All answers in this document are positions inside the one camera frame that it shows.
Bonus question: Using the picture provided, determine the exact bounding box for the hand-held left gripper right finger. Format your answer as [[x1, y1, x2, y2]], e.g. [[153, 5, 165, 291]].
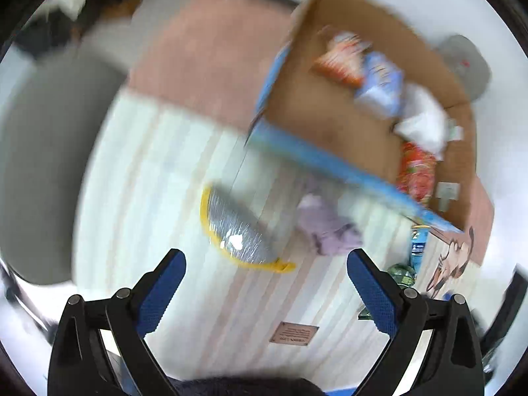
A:
[[346, 249, 484, 396]]

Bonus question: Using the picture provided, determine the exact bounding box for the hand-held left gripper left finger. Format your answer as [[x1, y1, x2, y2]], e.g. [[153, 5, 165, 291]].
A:
[[47, 248, 187, 396]]

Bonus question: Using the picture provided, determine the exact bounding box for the purple packet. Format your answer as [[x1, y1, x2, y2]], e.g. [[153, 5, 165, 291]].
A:
[[296, 179, 366, 256]]

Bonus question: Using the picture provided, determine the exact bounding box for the cardboard box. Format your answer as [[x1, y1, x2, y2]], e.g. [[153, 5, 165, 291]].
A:
[[246, 0, 495, 265]]

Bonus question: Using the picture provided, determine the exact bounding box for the green glass bottle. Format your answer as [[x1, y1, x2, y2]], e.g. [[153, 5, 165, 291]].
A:
[[358, 263, 418, 320]]

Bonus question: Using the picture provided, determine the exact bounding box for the silver pouch with yellow trim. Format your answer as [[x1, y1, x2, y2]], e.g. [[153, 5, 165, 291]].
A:
[[200, 182, 297, 274]]

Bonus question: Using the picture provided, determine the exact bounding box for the red patterned packet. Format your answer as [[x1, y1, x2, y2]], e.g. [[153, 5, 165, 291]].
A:
[[396, 140, 440, 205]]

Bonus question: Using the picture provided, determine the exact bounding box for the grey cushion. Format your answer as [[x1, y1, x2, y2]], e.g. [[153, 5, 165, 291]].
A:
[[0, 55, 128, 286]]

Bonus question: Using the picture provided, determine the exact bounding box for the white plastic packet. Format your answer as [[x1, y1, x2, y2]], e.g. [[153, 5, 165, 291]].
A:
[[392, 84, 452, 161]]

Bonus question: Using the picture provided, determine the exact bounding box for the blue and white packet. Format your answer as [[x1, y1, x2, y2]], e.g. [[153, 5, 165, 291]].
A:
[[354, 51, 407, 120]]

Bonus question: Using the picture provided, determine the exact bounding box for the orange snack packet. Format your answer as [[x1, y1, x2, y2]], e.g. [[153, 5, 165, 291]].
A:
[[311, 31, 372, 89]]

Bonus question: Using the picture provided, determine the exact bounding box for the grey cap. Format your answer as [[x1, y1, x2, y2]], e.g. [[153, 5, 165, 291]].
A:
[[433, 34, 492, 102]]

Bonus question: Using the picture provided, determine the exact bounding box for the dark clothes pile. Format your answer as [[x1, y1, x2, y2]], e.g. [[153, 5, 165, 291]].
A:
[[12, 0, 170, 56]]

